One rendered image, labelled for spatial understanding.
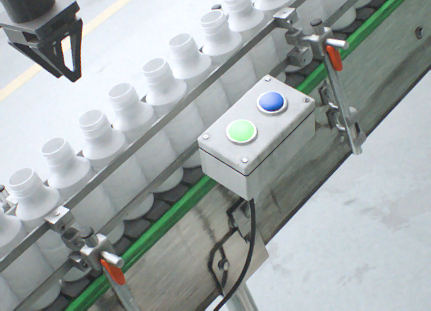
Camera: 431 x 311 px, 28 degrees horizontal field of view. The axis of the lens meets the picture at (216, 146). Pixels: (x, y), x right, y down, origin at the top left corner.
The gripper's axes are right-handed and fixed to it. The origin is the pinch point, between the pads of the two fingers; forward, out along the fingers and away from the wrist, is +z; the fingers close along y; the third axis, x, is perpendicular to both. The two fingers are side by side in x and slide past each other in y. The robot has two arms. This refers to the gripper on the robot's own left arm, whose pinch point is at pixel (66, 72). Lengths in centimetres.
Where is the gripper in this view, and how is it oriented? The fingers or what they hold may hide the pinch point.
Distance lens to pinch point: 107.3
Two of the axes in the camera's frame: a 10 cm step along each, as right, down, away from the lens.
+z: 3.4, 7.6, 5.6
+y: 6.8, 2.1, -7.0
